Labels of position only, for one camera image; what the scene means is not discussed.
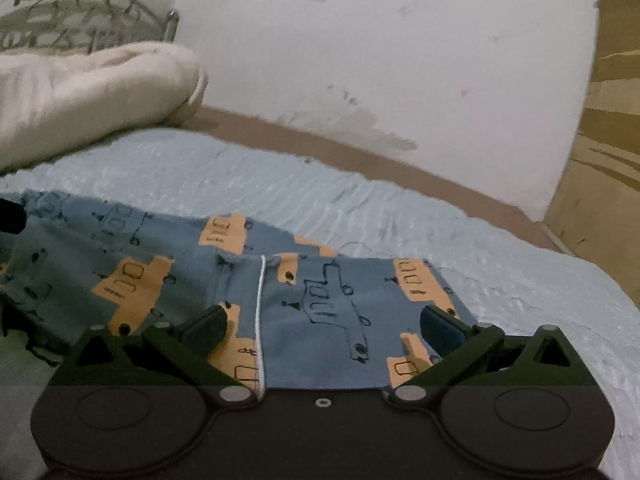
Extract blue pants with orange trucks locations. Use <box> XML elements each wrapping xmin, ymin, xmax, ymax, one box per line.
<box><xmin>1</xmin><ymin>191</ymin><xmax>474</xmax><ymax>390</ymax></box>

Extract light blue textured bedspread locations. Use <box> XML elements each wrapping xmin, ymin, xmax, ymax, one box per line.
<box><xmin>1</xmin><ymin>128</ymin><xmax>639</xmax><ymax>479</ymax></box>

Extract cream rolled blanket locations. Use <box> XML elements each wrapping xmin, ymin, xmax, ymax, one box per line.
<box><xmin>1</xmin><ymin>41</ymin><xmax>208</xmax><ymax>171</ymax></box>

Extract light wooden wardrobe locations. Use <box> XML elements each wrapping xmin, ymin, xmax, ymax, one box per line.
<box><xmin>544</xmin><ymin>0</ymin><xmax>639</xmax><ymax>300</ymax></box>

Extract metal scrollwork headboard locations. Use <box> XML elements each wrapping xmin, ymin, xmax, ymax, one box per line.
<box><xmin>1</xmin><ymin>0</ymin><xmax>180</xmax><ymax>53</ymax></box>

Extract brown wooden bed frame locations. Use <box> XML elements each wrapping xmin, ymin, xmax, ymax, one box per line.
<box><xmin>182</xmin><ymin>107</ymin><xmax>558</xmax><ymax>252</ymax></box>

